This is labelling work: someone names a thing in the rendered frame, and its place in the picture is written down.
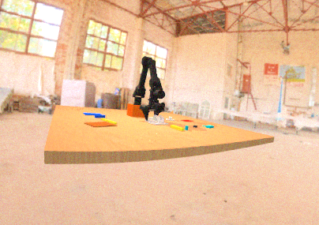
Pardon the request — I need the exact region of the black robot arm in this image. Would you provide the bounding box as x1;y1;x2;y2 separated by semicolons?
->
132;56;165;110

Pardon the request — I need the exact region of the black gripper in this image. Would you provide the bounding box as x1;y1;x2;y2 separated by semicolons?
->
140;98;164;121

